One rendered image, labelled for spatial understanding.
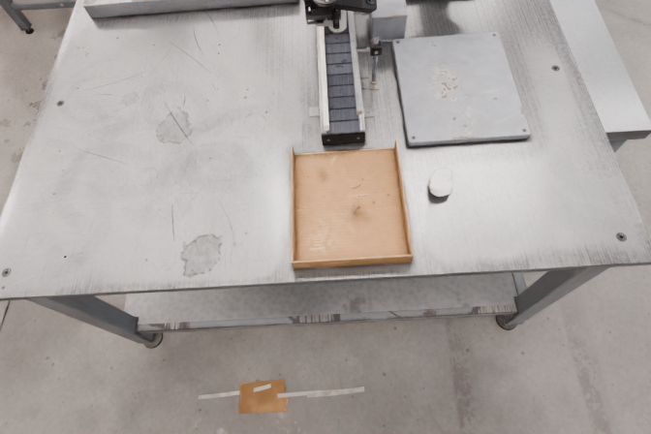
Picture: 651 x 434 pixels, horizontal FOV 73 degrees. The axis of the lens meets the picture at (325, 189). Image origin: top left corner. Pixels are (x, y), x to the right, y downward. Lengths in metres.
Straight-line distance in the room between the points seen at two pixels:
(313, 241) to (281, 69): 0.54
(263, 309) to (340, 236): 0.68
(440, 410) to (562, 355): 0.50
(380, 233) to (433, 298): 0.65
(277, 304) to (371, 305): 0.33
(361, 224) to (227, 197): 0.33
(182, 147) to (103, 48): 0.48
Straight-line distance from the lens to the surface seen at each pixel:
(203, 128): 1.22
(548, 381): 1.90
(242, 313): 1.62
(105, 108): 1.39
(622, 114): 1.35
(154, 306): 1.73
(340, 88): 1.17
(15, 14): 3.22
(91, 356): 2.05
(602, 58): 1.47
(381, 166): 1.08
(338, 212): 1.02
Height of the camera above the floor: 1.76
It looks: 61 degrees down
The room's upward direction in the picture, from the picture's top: 7 degrees counter-clockwise
